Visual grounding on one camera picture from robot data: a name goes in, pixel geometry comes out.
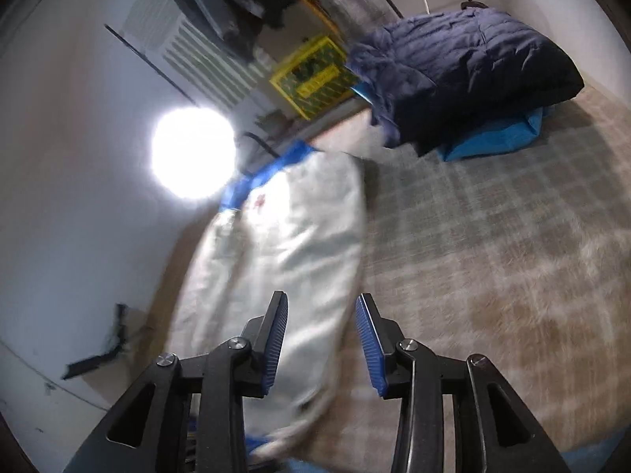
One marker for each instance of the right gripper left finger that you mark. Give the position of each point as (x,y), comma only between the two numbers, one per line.
(265,335)

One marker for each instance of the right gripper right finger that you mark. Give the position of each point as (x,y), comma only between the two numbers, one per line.
(380,337)

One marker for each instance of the grey and blue jacket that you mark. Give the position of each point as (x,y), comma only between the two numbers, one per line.
(297,226)

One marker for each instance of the plaid bed blanket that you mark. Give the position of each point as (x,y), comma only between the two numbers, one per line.
(524,258)

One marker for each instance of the light blue folded garment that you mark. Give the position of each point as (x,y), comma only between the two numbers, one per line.
(493,138)

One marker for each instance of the yellow green patterned box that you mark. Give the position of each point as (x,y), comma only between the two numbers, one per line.
(314,78)

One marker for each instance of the navy quilted down jacket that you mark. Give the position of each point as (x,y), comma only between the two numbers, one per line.
(486,47)

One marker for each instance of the ring light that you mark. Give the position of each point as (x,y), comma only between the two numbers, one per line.
(193,152)

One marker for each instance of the green striped wall tapestry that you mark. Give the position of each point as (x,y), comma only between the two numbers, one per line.
(160,31)

